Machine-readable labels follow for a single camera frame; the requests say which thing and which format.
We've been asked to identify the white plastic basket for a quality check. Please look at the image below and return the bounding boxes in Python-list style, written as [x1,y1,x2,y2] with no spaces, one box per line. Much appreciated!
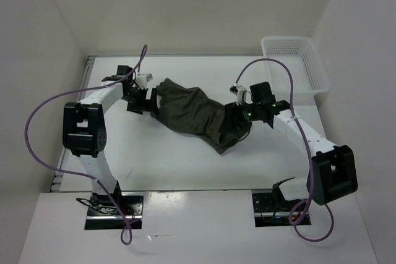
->
[261,36,330,96]

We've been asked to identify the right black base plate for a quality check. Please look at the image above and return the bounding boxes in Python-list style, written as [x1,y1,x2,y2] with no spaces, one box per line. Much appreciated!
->
[252,189,298,228]

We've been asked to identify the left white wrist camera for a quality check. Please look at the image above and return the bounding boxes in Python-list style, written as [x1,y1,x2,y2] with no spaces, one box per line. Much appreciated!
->
[135,72,153,90]

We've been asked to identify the aluminium rail frame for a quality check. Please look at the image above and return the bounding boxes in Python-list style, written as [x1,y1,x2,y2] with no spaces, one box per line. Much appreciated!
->
[49,56,96,193]

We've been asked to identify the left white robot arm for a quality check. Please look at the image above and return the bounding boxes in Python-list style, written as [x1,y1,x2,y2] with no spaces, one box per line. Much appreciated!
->
[62,65,158,215]

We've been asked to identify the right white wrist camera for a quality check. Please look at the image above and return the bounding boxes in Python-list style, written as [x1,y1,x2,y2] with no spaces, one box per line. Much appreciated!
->
[230,83,248,106]

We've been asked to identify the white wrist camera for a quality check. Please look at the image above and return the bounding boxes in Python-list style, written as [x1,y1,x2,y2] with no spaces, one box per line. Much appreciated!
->
[230,83,248,106]
[135,72,153,90]

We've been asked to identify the olive green shorts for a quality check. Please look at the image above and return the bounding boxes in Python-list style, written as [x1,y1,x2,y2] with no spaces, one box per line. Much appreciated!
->
[151,78,252,155]

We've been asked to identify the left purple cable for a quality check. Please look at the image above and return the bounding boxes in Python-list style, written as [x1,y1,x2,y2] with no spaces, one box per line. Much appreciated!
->
[24,44,149,245]

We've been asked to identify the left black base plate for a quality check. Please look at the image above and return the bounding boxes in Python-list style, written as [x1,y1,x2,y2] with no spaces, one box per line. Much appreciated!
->
[76,194,144,231]

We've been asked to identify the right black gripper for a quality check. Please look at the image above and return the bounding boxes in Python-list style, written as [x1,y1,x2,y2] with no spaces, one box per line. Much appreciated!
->
[218,100,261,133]

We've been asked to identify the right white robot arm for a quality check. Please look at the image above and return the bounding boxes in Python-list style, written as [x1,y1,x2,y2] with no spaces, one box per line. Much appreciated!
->
[221,82,358,210]

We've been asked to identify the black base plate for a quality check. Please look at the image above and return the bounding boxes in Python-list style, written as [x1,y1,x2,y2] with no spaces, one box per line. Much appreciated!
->
[252,189,298,228]
[76,194,144,231]

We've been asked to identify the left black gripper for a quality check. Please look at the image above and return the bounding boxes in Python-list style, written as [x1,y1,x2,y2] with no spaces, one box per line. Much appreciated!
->
[122,87,159,116]

